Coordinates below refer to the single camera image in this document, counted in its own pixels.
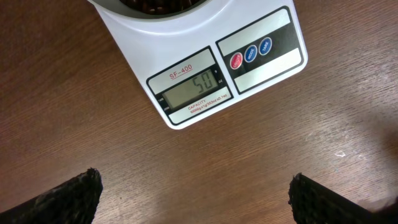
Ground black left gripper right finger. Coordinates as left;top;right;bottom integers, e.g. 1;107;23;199
288;173;397;224

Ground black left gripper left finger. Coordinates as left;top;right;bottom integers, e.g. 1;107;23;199
1;168;103;224

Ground white digital kitchen scale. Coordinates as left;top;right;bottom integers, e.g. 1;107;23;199
95;0;308;129

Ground white bowl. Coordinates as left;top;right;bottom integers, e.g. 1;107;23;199
88;0;211;21

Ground red beans in bowl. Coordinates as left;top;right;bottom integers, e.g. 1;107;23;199
120;0;199;15

